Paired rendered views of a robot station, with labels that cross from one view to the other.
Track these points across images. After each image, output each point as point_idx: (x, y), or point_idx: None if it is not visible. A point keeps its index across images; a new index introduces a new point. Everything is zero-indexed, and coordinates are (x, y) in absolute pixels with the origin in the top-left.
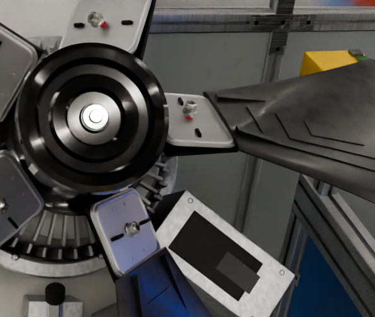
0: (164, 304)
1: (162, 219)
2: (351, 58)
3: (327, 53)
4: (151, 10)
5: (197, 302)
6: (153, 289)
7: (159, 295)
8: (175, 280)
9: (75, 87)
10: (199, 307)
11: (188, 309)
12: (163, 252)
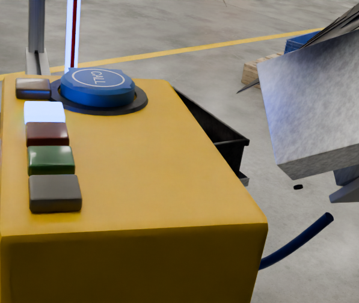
0: (357, 8)
1: None
2: (86, 183)
3: (177, 204)
4: None
5: (334, 36)
6: None
7: None
8: (357, 13)
9: None
10: (332, 36)
11: (340, 27)
12: None
